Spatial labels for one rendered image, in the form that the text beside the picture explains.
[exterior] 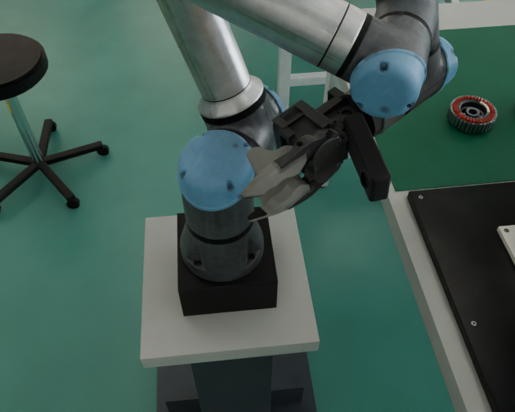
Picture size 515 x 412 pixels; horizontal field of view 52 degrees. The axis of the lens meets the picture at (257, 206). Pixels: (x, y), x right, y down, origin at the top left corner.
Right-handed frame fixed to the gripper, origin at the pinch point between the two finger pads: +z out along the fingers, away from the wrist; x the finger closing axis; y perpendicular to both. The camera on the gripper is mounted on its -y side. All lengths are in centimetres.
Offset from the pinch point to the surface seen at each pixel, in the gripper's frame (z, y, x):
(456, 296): -28, -15, -41
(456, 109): -69, 18, -45
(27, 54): -1, 142, -54
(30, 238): 36, 118, -106
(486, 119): -72, 11, -45
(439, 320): -23, -16, -43
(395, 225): -34, 5, -46
